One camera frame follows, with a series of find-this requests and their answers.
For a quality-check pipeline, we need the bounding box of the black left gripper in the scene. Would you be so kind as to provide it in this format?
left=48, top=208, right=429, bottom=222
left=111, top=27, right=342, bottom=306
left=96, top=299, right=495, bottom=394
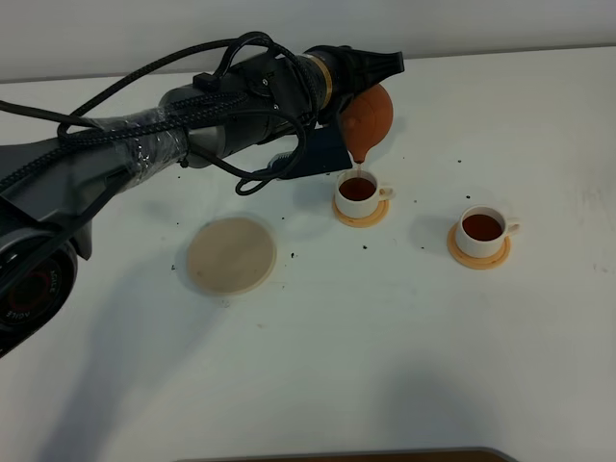
left=297, top=45, right=404, bottom=125

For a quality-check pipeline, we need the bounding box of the orange coaster under near cup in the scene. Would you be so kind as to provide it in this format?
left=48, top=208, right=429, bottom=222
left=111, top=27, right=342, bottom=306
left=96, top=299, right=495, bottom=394
left=332, top=196, right=390, bottom=228

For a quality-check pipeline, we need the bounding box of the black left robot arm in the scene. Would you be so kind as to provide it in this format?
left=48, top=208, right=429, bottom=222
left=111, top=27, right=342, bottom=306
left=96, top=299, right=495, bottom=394
left=1, top=32, right=404, bottom=353

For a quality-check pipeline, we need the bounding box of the round beige teapot tray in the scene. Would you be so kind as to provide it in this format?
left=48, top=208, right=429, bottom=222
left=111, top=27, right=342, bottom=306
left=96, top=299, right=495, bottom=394
left=186, top=217, right=277, bottom=295

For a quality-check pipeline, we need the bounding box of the white teacup near teapot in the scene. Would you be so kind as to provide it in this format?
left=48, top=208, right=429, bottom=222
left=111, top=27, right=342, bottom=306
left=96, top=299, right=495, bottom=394
left=334, top=168, right=396, bottom=218

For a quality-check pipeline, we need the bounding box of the white teacup far right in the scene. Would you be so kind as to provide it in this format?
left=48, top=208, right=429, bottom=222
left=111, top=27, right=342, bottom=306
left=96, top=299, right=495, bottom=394
left=454, top=205, right=521, bottom=258

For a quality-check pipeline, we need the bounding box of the orange coaster under right cup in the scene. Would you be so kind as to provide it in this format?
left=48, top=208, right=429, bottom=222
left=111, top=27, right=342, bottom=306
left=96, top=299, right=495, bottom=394
left=447, top=224, right=512, bottom=270

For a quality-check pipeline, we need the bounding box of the brown clay teapot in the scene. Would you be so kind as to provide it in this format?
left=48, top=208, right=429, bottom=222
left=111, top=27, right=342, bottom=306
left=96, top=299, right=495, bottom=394
left=341, top=84, right=394, bottom=164

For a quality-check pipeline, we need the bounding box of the orange coaster under cup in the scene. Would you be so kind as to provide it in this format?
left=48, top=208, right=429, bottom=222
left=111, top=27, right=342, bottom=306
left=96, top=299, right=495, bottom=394
left=447, top=224, right=512, bottom=270
left=332, top=196, right=390, bottom=228

